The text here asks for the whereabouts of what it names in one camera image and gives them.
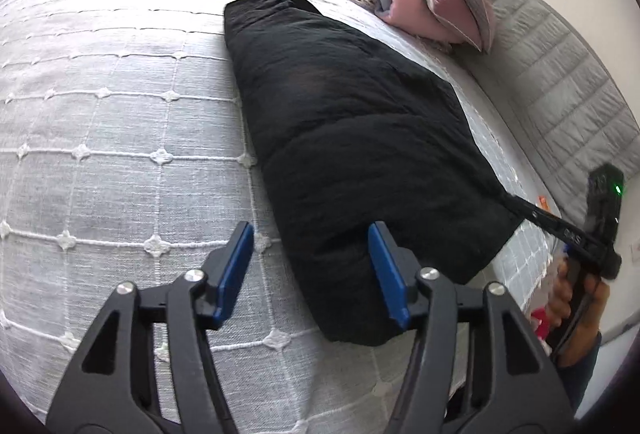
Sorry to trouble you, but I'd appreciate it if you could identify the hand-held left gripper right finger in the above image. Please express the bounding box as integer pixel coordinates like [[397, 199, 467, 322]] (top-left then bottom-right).
[[367, 221, 576, 434]]

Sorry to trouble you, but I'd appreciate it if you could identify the person's right forearm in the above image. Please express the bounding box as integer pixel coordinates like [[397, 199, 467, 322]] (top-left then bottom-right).
[[562, 331, 603, 415]]

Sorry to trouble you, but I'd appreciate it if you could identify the grey quilted headboard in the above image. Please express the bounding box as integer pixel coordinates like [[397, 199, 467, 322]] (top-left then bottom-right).
[[450, 0, 640, 235]]

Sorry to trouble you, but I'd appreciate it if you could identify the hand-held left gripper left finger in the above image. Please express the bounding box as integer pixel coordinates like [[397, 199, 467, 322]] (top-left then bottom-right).
[[45, 220, 255, 434]]

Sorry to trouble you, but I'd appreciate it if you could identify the person's right hand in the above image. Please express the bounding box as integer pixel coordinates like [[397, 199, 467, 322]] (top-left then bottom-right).
[[545, 259, 612, 367]]

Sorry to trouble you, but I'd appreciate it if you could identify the red object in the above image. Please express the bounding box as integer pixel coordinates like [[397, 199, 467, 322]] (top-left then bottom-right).
[[530, 306, 553, 340]]

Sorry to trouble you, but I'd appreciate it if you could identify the black padded coat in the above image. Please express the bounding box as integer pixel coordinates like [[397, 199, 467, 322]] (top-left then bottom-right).
[[222, 0, 523, 347]]

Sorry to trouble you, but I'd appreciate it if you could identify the white grid bedspread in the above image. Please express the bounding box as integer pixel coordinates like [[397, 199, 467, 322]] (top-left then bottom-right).
[[0, 0, 561, 434]]

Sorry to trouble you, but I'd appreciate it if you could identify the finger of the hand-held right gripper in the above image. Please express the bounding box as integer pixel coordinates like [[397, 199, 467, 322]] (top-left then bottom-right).
[[505, 194, 598, 260]]

